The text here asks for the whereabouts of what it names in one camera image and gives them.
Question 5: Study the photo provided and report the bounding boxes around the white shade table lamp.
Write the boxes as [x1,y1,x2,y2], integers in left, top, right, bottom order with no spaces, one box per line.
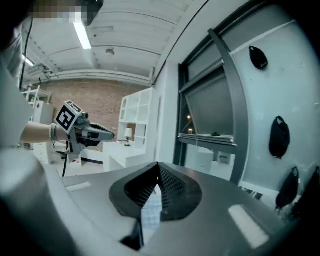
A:
[124,127,133,148]

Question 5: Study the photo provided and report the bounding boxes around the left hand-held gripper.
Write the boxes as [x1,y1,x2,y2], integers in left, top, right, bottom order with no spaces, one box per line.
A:
[55,99,116,155]

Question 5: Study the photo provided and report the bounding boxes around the person's left forearm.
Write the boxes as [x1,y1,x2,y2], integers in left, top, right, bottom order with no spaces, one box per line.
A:
[19,123,68,144]

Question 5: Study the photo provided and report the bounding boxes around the grey refrigerator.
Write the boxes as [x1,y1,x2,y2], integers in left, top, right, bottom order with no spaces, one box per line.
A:
[32,101,55,126]

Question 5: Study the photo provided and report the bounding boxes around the black head-mounted camera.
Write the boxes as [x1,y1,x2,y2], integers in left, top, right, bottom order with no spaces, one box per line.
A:
[79,0,105,27]

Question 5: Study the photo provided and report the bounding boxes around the ceiling tube light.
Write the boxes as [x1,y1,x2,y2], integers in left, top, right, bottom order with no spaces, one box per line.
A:
[73,21,93,50]

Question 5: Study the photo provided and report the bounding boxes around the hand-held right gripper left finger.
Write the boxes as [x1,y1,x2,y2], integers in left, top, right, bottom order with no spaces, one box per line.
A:
[61,161,161,256]

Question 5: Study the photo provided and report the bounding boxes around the white desk with hutch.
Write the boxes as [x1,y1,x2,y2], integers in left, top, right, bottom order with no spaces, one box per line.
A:
[102,87,161,173]

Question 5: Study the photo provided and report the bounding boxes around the black pouches hanging on wall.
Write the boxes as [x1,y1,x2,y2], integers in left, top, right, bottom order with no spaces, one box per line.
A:
[248,45,320,218]

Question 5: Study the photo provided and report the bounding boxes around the white shelf unit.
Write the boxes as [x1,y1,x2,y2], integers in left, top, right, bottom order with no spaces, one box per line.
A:
[21,84,52,106]

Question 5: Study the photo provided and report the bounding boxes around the white bead bracelet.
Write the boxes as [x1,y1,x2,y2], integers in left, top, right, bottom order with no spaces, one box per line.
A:
[49,122,60,144]

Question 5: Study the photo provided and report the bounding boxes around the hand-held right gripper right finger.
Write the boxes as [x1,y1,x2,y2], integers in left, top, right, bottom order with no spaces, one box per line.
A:
[144,161,300,256]

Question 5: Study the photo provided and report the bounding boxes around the light blue checked clothes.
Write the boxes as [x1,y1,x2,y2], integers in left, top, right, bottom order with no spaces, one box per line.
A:
[140,192,163,232]

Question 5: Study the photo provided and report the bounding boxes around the person's white shirt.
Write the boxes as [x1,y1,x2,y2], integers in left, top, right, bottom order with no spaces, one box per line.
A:
[0,24,35,151]

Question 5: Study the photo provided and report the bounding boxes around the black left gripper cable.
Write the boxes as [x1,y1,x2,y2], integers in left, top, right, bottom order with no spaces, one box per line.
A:
[62,141,70,177]

